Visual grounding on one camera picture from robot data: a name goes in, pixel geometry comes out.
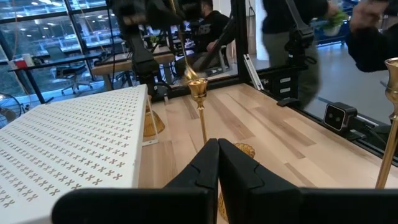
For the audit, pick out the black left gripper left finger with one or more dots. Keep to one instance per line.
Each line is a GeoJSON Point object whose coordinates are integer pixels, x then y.
{"type": "Point", "coordinates": [199, 174]}

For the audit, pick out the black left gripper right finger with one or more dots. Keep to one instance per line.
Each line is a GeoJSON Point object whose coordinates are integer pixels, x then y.
{"type": "Point", "coordinates": [239, 174]}

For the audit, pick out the short amber dome candle holder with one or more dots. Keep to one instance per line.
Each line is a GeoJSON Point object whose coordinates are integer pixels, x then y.
{"type": "Point", "coordinates": [159, 127]}
{"type": "Point", "coordinates": [245, 150]}

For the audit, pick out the medium gold candlestick holder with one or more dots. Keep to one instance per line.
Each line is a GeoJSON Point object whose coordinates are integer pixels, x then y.
{"type": "Point", "coordinates": [198, 89]}
{"type": "Point", "coordinates": [391, 93]}

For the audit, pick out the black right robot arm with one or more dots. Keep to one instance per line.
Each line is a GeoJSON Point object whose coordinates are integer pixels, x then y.
{"type": "Point", "coordinates": [141, 59]}

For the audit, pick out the person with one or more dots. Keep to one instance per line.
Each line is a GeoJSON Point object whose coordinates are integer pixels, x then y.
{"type": "Point", "coordinates": [370, 49]}
{"type": "Point", "coordinates": [275, 17]}
{"type": "Point", "coordinates": [211, 28]}

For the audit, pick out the wooden office desk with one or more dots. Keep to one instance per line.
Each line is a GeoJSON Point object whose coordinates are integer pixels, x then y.
{"type": "Point", "coordinates": [124, 63]}

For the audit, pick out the black box with white labels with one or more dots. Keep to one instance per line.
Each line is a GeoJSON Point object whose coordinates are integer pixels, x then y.
{"type": "Point", "coordinates": [273, 85]}

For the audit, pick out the silver aluminium bar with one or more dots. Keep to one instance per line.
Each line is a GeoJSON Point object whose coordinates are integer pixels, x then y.
{"type": "Point", "coordinates": [252, 73]}

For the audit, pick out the black office chair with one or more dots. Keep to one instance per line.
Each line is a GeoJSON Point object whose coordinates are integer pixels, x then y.
{"type": "Point", "coordinates": [66, 71]}

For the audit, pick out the black office desk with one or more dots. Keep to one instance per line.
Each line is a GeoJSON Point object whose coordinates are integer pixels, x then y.
{"type": "Point", "coordinates": [56, 60]}

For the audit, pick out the white perforated metal shelf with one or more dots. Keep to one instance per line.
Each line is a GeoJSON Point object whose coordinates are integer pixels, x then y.
{"type": "Point", "coordinates": [71, 140]}

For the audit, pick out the white cup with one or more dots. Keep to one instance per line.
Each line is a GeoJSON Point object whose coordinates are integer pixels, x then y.
{"type": "Point", "coordinates": [28, 59]}

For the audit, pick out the red cup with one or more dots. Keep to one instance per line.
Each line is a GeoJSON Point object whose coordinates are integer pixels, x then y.
{"type": "Point", "coordinates": [21, 64]}

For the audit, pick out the green potted plant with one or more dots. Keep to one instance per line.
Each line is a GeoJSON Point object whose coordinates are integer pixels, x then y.
{"type": "Point", "coordinates": [332, 29]}

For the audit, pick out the round floor fan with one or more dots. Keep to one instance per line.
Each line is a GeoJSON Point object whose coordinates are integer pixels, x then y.
{"type": "Point", "coordinates": [9, 113]}

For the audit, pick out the person's hand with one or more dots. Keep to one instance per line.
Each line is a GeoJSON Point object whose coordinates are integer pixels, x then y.
{"type": "Point", "coordinates": [367, 14]}

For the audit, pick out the black metal table frame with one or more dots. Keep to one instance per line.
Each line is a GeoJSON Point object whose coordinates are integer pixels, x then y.
{"type": "Point", "coordinates": [241, 37]}

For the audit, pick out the black table-level camera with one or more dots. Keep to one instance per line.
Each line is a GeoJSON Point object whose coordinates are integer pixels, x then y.
{"type": "Point", "coordinates": [337, 116]}

